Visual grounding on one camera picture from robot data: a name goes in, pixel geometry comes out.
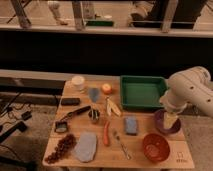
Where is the bunch of dark grapes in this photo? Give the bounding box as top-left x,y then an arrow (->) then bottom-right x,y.
45,134 -> 76,164

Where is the black rectangular block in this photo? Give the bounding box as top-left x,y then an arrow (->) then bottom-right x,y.
61,98 -> 80,106

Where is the purple bowl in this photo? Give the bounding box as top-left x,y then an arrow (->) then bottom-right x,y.
154,109 -> 181,135

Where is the orange fruit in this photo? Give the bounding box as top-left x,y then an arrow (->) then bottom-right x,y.
101,83 -> 112,94

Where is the small dark metal cup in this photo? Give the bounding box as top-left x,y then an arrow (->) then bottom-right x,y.
88,109 -> 100,124

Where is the small black square container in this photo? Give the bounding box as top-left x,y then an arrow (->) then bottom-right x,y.
55,121 -> 68,133

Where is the grey blue folded cloth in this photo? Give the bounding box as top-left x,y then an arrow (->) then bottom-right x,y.
72,132 -> 97,162

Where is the red orange bowl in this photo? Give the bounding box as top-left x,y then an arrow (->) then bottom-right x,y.
142,133 -> 170,163

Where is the metal fork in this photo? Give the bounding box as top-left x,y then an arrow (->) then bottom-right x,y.
113,130 -> 131,160

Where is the blue sponge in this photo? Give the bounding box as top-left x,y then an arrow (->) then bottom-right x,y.
124,116 -> 138,135

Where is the black power adapter with cables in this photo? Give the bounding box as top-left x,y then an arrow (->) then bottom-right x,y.
0,93 -> 34,134

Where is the green plastic tray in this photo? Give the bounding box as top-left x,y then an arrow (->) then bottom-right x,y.
120,75 -> 167,110

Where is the white paper cup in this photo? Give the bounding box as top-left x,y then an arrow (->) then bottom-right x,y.
71,75 -> 85,91

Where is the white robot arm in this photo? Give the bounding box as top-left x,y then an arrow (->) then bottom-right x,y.
160,66 -> 213,129

